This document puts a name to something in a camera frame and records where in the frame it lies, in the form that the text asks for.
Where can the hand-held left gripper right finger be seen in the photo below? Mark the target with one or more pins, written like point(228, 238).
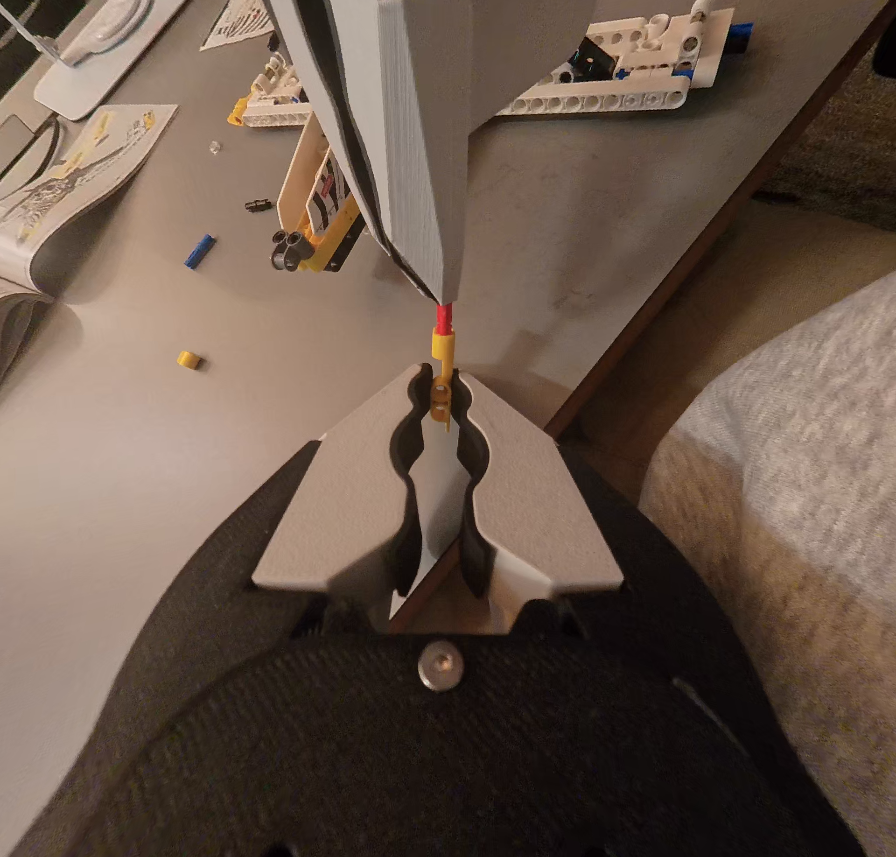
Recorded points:
point(546, 521)

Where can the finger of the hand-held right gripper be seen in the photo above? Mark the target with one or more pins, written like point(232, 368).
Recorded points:
point(294, 17)
point(420, 136)

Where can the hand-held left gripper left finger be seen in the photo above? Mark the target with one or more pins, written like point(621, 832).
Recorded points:
point(329, 514)

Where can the red lego axle pin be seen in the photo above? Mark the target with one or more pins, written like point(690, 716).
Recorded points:
point(444, 318)

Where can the yellow lego wing tip piece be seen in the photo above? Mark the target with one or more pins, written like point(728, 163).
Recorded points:
point(443, 346)

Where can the zebra striped lego plane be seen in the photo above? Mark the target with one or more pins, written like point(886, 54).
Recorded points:
point(630, 66)

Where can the blue red lego pin piece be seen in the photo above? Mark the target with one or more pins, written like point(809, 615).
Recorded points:
point(199, 251)

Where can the small yellow lego bush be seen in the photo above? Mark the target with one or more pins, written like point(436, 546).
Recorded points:
point(189, 360)

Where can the lego instruction booklet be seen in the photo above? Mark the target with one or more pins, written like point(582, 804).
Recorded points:
point(91, 164)

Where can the zebra sticker sheet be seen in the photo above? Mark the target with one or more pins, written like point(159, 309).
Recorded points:
point(238, 20)

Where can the white desk stand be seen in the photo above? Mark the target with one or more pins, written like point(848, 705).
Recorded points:
point(126, 24)

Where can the grey sweatshirt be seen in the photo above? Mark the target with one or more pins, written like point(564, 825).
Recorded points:
point(784, 486)

